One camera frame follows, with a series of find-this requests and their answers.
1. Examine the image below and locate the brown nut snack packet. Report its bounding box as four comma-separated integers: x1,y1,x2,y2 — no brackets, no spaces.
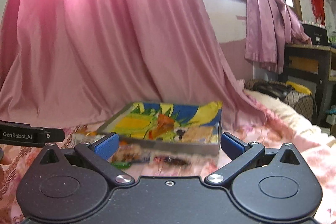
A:
111,144,150,163

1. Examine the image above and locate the green yellow snack stick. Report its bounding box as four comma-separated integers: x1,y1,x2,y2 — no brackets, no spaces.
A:
110,161,132,170

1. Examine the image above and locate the puffed rice cracker packet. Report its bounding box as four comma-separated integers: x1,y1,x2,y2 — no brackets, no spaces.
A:
181,126,218,144

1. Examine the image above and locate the dark seaweed snack packet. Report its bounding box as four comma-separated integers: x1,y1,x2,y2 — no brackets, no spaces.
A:
154,156,190,166

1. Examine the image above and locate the orange snack packet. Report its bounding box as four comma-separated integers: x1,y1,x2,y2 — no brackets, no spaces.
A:
148,114,175,140

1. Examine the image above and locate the grey cardboard tray box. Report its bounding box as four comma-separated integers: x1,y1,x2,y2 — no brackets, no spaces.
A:
97,101,222,156

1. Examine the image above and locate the dinosaur drawing paper liner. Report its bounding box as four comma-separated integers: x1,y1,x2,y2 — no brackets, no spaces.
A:
104,101,222,144

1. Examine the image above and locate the black handbag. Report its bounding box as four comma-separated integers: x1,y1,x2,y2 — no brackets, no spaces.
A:
244,79,293,101

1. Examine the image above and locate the dark wooden shelf unit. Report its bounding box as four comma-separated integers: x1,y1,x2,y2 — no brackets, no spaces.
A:
278,44,335,125

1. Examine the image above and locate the large pink satin curtain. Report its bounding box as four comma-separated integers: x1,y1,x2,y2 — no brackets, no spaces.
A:
1,0,266,128

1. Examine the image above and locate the small purple window curtain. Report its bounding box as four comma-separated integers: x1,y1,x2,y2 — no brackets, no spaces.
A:
245,0,312,74

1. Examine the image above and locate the black sign with digits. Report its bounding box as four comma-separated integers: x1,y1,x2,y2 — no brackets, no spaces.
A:
302,24,329,46

